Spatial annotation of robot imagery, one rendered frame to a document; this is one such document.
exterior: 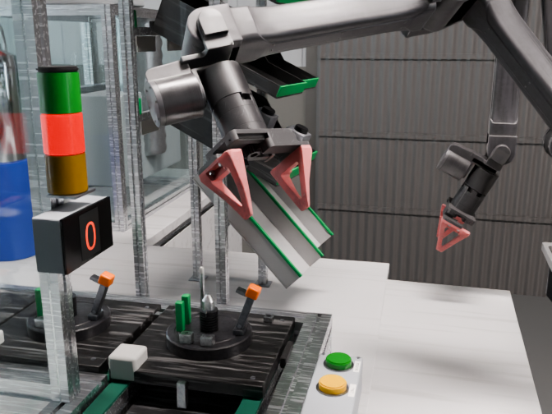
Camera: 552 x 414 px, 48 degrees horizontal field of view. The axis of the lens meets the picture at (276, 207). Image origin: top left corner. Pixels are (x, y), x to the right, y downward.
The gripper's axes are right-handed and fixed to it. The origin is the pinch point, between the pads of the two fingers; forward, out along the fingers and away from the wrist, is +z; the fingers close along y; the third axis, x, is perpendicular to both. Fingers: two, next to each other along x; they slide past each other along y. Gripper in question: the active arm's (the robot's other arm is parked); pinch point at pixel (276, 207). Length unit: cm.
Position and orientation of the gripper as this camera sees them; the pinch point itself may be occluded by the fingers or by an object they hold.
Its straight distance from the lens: 76.2
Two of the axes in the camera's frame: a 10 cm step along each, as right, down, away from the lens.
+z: 3.8, 8.9, -2.6
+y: 7.2, -1.0, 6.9
